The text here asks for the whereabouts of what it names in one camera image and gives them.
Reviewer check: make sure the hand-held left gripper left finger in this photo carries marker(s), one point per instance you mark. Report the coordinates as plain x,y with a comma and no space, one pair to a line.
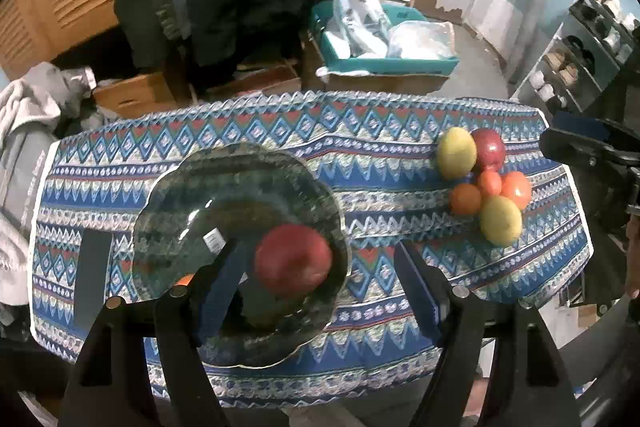
220,292

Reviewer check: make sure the yellow lemon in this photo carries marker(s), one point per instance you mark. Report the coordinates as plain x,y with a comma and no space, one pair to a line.
501,219

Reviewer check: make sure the large red apple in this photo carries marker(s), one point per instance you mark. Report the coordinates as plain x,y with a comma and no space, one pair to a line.
292,259

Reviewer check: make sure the small red apple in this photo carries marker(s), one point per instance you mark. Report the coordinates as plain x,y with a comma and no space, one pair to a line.
490,147

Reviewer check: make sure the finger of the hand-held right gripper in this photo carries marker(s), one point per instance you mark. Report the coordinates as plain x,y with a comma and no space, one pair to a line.
580,124
570,149

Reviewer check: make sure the blue patterned tablecloth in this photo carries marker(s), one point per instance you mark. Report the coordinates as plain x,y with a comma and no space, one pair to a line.
390,147

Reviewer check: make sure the small orange tangerine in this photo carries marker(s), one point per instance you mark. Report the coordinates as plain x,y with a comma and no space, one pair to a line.
489,183

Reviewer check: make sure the black smartphone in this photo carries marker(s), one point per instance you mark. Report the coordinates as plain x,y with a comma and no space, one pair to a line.
92,279

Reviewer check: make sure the grey shoe rack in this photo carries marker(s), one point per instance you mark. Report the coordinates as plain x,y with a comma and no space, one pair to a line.
580,52

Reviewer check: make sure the yellow-green apple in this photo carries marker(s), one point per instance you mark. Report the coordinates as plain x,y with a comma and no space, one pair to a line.
456,153

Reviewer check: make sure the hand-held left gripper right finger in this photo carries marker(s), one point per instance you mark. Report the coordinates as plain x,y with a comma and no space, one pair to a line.
417,292

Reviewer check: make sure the clear plastic bag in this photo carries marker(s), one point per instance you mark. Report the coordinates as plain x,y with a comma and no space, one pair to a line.
422,41

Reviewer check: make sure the shiny red-orange tangerine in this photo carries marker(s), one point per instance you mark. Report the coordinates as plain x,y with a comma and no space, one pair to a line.
517,190

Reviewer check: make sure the brown cardboard box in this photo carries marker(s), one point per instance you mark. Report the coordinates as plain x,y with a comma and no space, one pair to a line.
132,94

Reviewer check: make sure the large cardboard box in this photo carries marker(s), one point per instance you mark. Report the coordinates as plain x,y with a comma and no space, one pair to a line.
380,83

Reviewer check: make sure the dark glass bowl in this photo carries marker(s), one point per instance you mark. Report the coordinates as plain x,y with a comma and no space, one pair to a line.
200,207

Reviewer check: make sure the teal crate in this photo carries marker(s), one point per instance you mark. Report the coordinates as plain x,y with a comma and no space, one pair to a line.
395,66

